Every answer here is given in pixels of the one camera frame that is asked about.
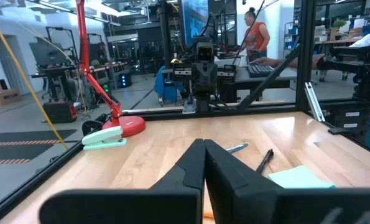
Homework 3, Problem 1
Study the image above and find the teal sticky note pad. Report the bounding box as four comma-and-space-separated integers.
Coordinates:
267, 165, 336, 189

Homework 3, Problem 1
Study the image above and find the blue screen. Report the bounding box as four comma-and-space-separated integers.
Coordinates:
180, 0, 209, 46

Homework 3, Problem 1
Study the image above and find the black lamp cord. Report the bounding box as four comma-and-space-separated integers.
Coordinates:
81, 113, 108, 136

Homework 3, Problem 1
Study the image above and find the person's hand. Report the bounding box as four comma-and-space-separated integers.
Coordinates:
249, 57, 279, 67

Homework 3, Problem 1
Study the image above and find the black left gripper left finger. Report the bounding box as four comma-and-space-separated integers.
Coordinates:
38, 138, 206, 224

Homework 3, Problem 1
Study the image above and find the aluminium bracket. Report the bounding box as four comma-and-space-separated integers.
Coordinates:
303, 82, 326, 123

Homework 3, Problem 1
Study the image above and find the red desk lamp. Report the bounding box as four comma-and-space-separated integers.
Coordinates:
75, 0, 146, 138

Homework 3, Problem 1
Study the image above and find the grey desk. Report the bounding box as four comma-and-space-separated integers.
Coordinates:
234, 67, 298, 91

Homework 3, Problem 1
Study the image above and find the person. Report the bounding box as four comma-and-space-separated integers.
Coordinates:
277, 24, 370, 71
244, 6, 271, 63

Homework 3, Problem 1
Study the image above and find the yellow hanging cable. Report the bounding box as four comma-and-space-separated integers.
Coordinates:
0, 4, 69, 150

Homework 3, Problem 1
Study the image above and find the black table frame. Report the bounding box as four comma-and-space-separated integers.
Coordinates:
0, 0, 370, 224

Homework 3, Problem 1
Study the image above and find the blue chair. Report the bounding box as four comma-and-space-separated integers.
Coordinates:
154, 65, 185, 103

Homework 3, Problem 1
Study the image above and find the cardboard box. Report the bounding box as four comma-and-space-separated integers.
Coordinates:
0, 79, 21, 108

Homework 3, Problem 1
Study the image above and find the black pen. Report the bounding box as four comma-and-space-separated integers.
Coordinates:
255, 149, 274, 174

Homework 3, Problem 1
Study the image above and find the black machine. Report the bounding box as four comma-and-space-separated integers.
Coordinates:
326, 43, 370, 102

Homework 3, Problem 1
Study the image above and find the black keyboard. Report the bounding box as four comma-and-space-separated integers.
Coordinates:
247, 63, 276, 78

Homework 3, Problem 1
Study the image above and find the silver blue pen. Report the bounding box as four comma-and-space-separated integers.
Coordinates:
224, 142, 249, 155

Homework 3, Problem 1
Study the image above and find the black monitor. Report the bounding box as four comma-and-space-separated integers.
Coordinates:
29, 26, 80, 103

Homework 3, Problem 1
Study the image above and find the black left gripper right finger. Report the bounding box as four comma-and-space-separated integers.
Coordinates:
204, 139, 370, 224

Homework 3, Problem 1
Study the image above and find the black and red box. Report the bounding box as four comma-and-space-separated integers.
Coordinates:
42, 99, 78, 124

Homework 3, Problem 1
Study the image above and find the mint green stapler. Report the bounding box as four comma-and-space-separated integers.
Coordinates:
81, 125, 127, 151

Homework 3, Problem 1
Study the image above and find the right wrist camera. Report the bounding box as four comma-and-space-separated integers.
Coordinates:
196, 42, 216, 63

